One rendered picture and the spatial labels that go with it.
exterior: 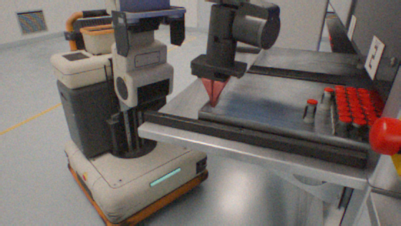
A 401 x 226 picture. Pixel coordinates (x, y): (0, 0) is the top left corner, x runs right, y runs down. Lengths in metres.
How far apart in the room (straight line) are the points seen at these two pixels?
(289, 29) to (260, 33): 0.96
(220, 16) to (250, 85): 0.30
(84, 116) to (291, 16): 1.11
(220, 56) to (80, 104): 0.95
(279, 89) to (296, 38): 0.70
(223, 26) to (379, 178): 0.33
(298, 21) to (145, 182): 1.06
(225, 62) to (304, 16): 0.92
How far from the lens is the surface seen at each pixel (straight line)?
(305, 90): 0.71
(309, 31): 1.39
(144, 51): 1.11
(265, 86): 0.72
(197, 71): 0.51
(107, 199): 1.28
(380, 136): 0.32
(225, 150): 0.46
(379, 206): 0.43
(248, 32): 0.44
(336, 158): 0.47
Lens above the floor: 1.14
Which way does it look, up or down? 27 degrees down
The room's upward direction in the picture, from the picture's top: straight up
